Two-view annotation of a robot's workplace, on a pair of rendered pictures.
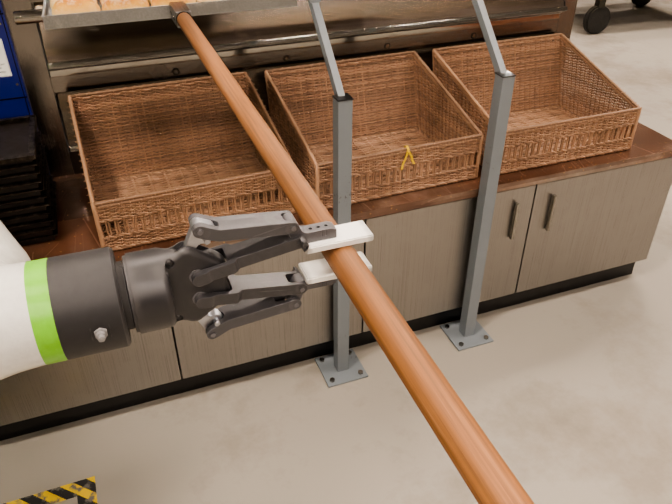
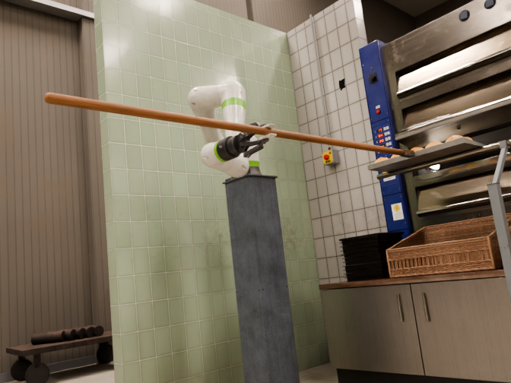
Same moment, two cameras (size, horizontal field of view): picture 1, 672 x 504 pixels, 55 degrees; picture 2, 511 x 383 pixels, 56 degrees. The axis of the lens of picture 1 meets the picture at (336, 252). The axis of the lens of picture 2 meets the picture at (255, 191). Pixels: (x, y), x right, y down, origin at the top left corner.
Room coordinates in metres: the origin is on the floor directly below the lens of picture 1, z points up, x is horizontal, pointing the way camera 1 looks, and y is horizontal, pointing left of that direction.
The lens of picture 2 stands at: (-0.16, -1.59, 0.67)
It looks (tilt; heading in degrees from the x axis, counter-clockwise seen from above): 10 degrees up; 69
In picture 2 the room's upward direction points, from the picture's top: 6 degrees counter-clockwise
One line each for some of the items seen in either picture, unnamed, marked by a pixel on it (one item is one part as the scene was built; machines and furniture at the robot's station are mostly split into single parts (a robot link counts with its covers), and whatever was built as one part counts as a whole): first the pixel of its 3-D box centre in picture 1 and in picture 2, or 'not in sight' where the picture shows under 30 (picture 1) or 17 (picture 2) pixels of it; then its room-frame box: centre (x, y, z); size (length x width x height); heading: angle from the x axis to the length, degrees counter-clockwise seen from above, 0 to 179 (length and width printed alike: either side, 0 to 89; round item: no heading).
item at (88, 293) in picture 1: (94, 298); (230, 148); (0.46, 0.22, 1.20); 0.12 x 0.06 x 0.09; 20
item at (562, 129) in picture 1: (530, 98); not in sight; (2.17, -0.68, 0.72); 0.56 x 0.49 x 0.28; 111
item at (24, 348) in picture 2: not in sight; (77, 321); (-0.15, 3.22, 0.44); 1.10 x 0.64 x 0.89; 21
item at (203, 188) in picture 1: (181, 153); (454, 245); (1.74, 0.45, 0.72); 0.56 x 0.49 x 0.28; 112
